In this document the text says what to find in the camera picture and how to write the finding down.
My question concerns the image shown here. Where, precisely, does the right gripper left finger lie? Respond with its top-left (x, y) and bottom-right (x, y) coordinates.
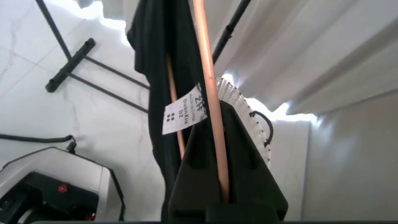
top-left (169, 119), bottom-right (225, 222)

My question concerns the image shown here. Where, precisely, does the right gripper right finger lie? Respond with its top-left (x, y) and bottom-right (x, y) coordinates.
top-left (217, 100), bottom-right (289, 222)

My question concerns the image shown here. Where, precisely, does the pink clothes hanger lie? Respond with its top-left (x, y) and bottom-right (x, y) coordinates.
top-left (165, 0), bottom-right (231, 203)

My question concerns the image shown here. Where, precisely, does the black short-sleeved shirt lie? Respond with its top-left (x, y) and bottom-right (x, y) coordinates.
top-left (126, 0), bottom-right (219, 222)

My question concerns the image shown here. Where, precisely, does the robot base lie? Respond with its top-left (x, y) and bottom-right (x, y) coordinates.
top-left (0, 146), bottom-right (126, 222)

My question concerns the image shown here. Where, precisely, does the white laundry basket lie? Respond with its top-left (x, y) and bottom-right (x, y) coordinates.
top-left (216, 77), bottom-right (275, 169)

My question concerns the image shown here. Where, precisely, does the black clothes rack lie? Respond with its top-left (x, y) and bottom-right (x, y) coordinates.
top-left (34, 0), bottom-right (252, 114)

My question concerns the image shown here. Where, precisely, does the white curtain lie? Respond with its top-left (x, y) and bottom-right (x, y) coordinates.
top-left (99, 0), bottom-right (398, 116)

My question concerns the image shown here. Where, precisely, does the black cable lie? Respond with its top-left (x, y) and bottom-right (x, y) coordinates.
top-left (0, 133), bottom-right (78, 156)

